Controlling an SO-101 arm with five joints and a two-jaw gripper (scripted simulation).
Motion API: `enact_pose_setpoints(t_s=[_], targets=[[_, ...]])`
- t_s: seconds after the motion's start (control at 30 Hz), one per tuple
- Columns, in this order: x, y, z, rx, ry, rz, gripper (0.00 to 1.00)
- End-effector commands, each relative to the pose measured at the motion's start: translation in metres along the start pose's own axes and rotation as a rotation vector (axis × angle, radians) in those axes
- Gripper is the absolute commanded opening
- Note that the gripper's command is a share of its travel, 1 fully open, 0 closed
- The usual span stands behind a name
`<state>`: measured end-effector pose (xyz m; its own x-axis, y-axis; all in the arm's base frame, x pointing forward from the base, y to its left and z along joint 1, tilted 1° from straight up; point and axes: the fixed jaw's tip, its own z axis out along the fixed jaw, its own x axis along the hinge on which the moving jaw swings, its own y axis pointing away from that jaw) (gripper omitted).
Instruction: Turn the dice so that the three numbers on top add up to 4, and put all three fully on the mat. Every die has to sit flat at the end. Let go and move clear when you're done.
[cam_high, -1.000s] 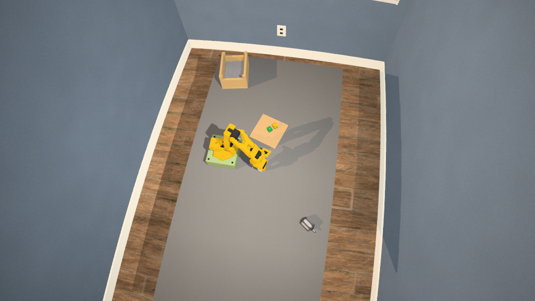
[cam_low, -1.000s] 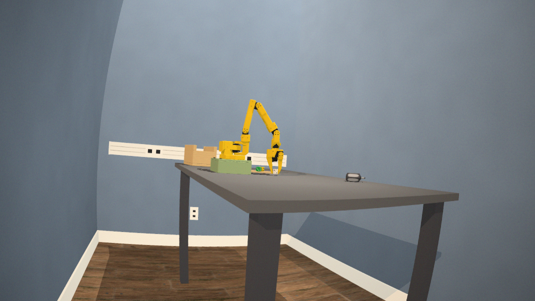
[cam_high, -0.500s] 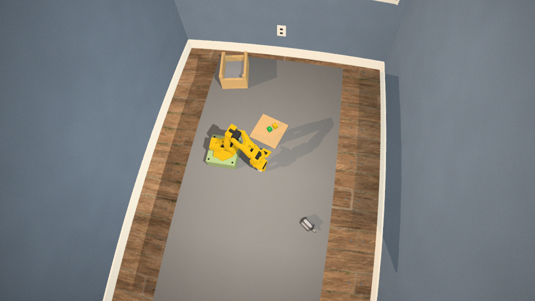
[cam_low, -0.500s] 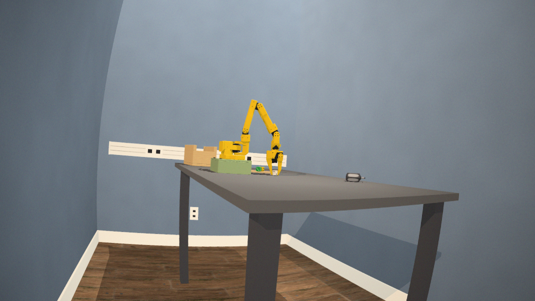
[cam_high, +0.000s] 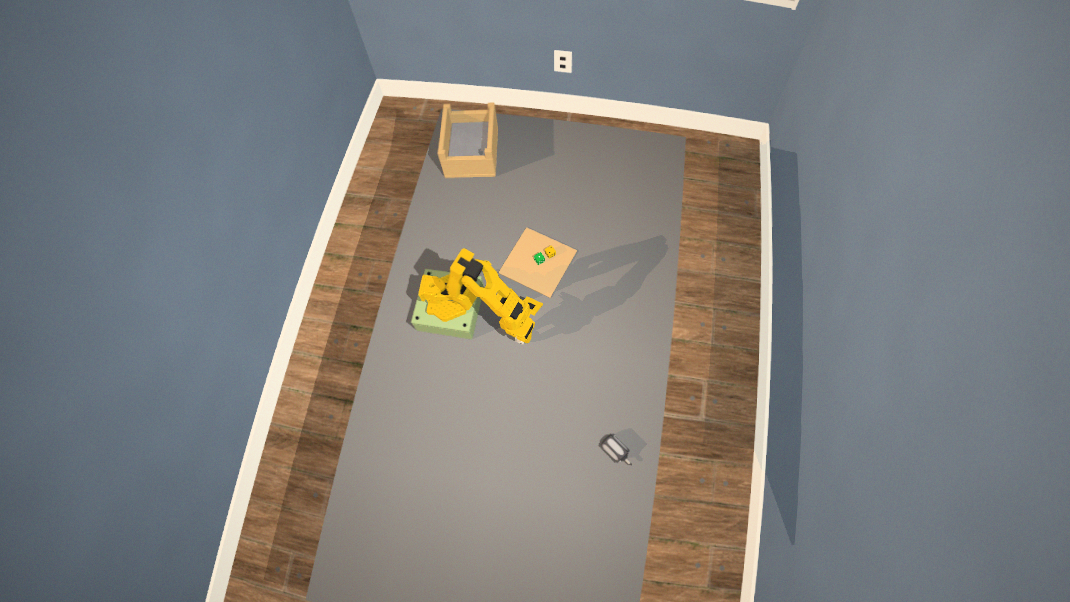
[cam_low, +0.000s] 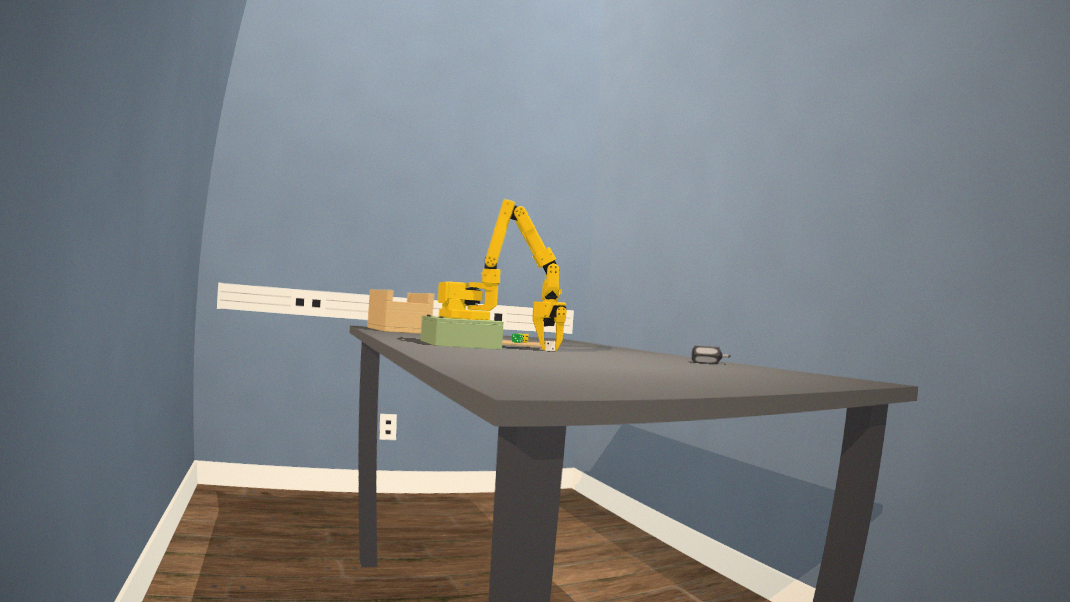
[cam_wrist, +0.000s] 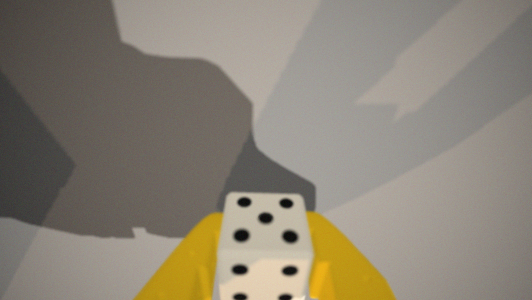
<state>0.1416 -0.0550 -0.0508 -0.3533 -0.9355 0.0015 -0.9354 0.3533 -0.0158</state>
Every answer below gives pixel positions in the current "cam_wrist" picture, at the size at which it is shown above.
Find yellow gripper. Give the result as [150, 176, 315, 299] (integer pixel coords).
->
[134, 211, 396, 300]

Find white die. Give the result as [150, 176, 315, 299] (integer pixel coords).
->
[217, 192, 314, 300]

